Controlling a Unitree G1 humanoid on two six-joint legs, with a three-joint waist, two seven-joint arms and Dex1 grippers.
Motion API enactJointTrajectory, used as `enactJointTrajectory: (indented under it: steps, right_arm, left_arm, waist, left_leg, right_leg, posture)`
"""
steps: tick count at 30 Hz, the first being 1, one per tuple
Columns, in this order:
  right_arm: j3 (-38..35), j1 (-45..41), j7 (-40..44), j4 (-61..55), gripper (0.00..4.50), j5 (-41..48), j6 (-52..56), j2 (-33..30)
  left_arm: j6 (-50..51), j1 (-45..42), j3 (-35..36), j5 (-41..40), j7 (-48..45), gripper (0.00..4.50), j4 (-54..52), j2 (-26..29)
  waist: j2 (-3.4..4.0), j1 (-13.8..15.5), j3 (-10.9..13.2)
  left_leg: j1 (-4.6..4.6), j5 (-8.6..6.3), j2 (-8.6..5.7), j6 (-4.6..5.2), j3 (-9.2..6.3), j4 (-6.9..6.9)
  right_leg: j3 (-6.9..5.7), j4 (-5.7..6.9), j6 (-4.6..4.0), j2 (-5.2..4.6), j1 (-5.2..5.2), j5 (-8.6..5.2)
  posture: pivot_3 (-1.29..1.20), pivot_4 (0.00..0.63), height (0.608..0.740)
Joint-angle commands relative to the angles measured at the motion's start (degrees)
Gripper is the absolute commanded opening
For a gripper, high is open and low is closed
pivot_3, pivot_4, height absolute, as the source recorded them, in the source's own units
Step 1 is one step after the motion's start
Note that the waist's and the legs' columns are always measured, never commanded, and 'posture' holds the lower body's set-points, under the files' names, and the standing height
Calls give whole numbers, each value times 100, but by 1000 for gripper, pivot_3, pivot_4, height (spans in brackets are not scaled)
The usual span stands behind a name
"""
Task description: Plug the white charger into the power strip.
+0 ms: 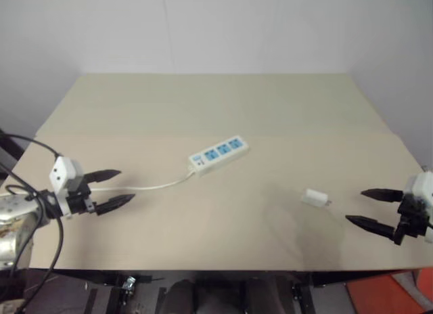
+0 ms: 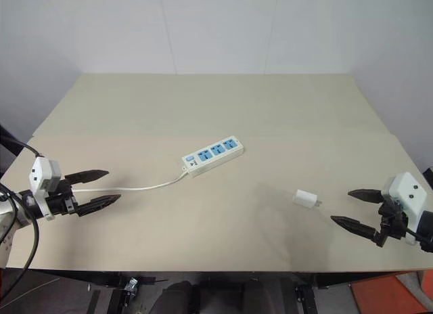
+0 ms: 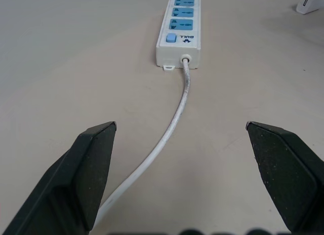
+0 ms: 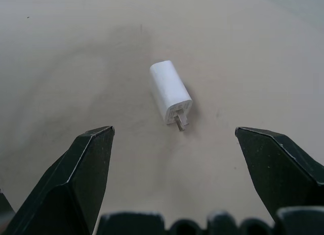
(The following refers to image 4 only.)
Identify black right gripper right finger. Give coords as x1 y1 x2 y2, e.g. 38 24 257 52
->
234 126 324 221

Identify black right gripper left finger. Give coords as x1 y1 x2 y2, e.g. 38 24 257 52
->
2 126 116 235

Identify white plug adapter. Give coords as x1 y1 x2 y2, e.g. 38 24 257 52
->
149 59 193 133

